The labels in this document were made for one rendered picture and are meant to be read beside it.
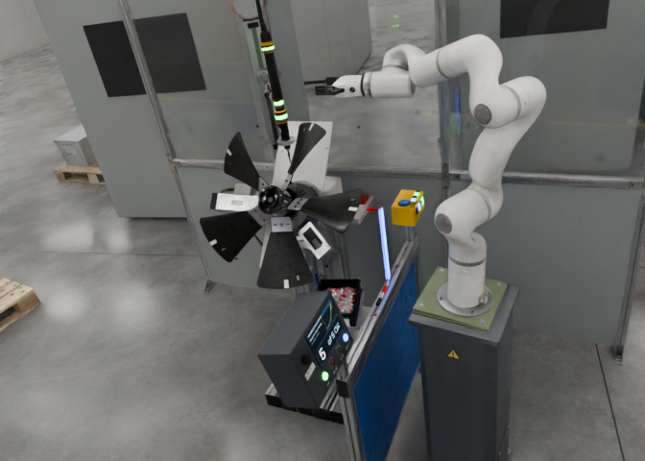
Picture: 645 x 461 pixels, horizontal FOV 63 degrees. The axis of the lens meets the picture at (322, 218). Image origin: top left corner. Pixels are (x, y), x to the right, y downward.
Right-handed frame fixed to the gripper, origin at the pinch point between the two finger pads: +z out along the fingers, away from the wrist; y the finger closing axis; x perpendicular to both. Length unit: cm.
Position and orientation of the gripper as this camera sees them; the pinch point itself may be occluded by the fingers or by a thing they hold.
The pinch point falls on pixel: (323, 85)
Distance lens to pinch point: 186.5
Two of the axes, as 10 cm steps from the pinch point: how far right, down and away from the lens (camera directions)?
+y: 4.0, -5.1, 7.6
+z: -9.1, -0.9, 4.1
